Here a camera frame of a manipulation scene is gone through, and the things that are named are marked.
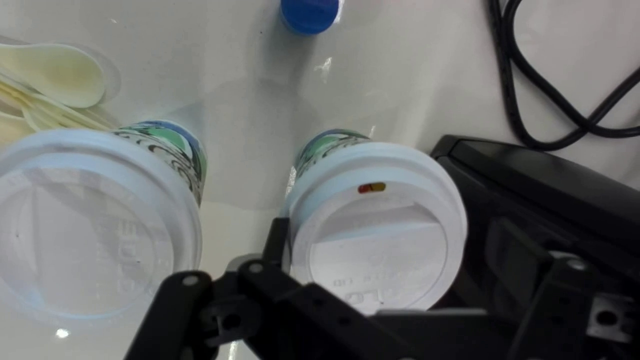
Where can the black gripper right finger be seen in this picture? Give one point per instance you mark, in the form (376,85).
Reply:
(566,306)

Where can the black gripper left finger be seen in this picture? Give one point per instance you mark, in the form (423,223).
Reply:
(220,302)

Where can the white paper cup lid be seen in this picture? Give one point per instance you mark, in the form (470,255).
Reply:
(372,253)
(80,227)
(372,151)

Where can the patterned paper cup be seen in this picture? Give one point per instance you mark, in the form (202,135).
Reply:
(327,143)
(172,151)

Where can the cream plastic spoon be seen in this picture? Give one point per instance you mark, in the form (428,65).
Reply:
(60,119)
(60,73)

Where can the small blue cylinder container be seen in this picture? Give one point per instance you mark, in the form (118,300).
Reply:
(311,13)

